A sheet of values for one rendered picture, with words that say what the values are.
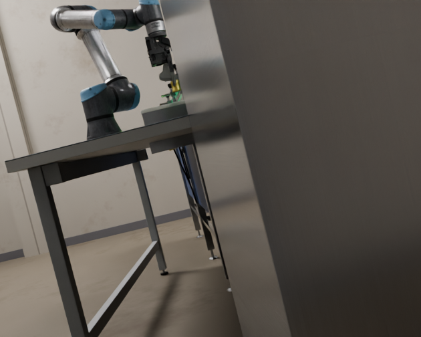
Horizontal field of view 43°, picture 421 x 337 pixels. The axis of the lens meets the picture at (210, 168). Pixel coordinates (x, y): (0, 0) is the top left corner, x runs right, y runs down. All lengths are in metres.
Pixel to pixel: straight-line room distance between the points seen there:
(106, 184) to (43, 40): 1.53
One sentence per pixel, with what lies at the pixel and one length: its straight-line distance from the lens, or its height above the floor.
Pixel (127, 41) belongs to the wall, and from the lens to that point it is 5.39.
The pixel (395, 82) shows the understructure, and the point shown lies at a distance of 0.77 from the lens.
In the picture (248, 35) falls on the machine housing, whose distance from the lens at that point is 0.72.
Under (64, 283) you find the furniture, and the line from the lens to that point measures 1.63.
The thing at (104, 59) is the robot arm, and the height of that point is 1.12.
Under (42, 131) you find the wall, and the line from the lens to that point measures 5.55.
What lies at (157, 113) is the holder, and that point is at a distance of 2.04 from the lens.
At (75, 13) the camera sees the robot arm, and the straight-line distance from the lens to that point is 2.34.
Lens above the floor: 0.67
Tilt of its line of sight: 3 degrees down
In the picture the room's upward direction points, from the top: 14 degrees counter-clockwise
